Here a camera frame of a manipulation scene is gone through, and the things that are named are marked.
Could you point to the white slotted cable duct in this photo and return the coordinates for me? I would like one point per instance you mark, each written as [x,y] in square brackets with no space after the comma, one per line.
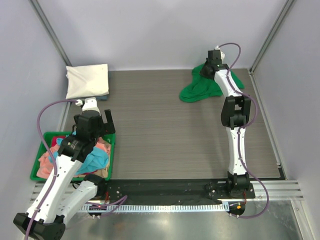
[87,208]

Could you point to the left aluminium frame post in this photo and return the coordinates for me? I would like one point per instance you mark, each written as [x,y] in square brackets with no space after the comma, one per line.
[50,31]

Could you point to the light blue t shirt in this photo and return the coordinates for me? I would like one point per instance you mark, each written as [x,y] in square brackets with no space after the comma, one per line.
[96,160]

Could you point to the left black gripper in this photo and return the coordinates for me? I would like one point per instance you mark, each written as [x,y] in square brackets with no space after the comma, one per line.
[107,128]

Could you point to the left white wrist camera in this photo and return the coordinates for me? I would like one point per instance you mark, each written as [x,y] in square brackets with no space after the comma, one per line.
[89,107]

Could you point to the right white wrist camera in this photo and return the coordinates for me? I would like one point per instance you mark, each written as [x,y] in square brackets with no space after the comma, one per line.
[221,50]

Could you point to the beige t shirt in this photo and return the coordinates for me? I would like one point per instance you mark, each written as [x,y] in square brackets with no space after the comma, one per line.
[91,169]

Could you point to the aluminium frame post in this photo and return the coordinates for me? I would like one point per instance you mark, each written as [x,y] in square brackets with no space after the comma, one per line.
[285,10]
[50,31]

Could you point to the right aluminium frame post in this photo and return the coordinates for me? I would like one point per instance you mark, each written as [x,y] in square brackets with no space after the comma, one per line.
[285,10]

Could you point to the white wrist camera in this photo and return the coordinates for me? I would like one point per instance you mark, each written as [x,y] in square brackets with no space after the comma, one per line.
[221,50]
[89,107]

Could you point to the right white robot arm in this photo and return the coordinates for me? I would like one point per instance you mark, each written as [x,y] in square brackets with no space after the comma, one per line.
[235,115]

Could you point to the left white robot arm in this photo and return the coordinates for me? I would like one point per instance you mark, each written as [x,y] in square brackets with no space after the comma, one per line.
[47,217]

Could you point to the green plastic tray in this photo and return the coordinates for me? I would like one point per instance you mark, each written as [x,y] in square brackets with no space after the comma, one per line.
[48,137]

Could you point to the folded white t shirt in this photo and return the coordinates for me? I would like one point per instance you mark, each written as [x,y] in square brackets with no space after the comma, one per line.
[87,81]

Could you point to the aluminium rail profile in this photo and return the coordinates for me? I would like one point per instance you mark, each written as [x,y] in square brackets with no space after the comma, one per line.
[281,190]

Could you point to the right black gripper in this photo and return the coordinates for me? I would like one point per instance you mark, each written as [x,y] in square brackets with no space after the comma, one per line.
[201,71]

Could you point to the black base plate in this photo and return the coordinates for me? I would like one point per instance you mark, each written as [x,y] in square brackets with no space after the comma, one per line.
[172,192]

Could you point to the green t shirt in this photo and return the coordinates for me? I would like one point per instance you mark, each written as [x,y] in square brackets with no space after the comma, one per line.
[200,88]

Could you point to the pink t shirt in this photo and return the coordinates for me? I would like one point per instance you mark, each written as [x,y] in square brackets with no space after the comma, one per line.
[45,166]

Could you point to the magenta t shirt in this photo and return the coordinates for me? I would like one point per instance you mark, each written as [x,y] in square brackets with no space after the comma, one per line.
[57,140]

